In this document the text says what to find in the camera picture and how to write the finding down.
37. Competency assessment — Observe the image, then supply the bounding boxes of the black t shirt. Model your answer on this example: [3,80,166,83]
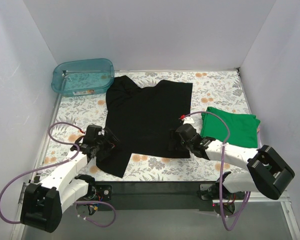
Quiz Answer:
[96,75,193,178]

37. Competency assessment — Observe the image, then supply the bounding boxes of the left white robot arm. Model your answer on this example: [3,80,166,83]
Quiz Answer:
[20,124,119,233]

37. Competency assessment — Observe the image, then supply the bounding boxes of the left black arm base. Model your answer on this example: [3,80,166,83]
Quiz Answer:
[78,184,113,202]

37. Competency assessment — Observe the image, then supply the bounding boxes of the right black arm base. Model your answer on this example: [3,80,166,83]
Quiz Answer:
[197,183,235,201]

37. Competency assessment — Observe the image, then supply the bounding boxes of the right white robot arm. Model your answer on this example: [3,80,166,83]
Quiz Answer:
[169,123,295,200]

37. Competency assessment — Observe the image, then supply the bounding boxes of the green folded t shirt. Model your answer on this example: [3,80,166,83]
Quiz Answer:
[200,106,261,148]

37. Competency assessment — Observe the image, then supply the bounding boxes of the teal plastic bin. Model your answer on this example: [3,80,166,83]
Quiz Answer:
[51,58,115,97]

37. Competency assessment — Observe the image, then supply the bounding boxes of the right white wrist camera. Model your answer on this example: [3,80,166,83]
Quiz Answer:
[179,115,195,125]

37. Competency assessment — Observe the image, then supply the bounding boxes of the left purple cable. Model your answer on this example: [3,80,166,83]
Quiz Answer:
[0,121,118,228]

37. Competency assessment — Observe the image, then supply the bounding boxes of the aluminium frame rail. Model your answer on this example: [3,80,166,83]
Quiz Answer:
[22,182,293,240]

